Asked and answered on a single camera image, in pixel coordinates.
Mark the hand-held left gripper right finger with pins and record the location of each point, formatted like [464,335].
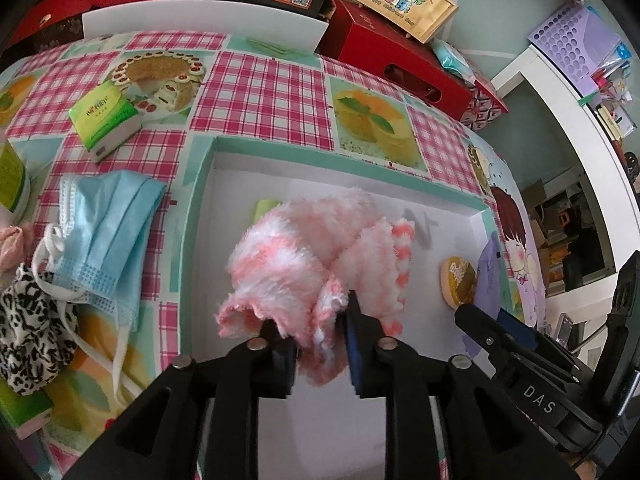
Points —
[352,355]

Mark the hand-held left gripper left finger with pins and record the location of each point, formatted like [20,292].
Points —
[282,370]

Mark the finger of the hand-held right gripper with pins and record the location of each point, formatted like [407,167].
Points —
[480,327]
[517,327]

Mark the purple wipes packet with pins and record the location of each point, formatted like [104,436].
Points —
[487,270]

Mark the pink fluffy cloth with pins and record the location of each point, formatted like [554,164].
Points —
[290,250]

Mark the white shallow box teal rim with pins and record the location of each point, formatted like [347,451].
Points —
[320,185]

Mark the blue face mask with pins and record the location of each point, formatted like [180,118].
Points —
[110,230]

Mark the leopard print scrunchie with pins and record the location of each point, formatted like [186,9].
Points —
[30,330]

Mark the green tissue pack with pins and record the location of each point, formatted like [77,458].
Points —
[22,407]
[102,120]

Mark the peach ruffled cloth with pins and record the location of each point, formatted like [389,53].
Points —
[12,247]

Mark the pile of cardboard boxes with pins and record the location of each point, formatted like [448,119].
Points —
[545,210]

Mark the red patterned box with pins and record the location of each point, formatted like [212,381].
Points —
[482,107]

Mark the row of books and stationery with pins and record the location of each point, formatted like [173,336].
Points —
[612,110]

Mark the teal wet wipes pack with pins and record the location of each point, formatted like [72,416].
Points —
[452,60]

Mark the purple perforated basket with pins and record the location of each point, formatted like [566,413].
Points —
[565,40]

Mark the white chair back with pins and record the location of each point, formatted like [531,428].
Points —
[200,17]

